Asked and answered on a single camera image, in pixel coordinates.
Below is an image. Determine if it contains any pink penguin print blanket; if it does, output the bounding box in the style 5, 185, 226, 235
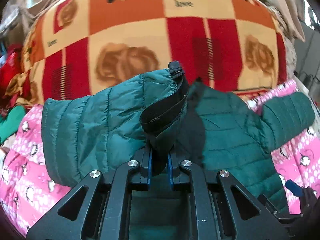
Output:
1, 75, 319, 235

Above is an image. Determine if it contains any green garment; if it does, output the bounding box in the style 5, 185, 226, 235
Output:
0, 106, 25, 144

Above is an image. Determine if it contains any red clothes pile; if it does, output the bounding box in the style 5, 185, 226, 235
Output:
1, 44, 30, 109

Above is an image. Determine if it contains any green quilted puffer jacket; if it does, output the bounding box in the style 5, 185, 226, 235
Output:
41, 60, 316, 240

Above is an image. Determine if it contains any red orange rose blanket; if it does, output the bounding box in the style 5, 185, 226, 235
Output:
22, 0, 287, 103

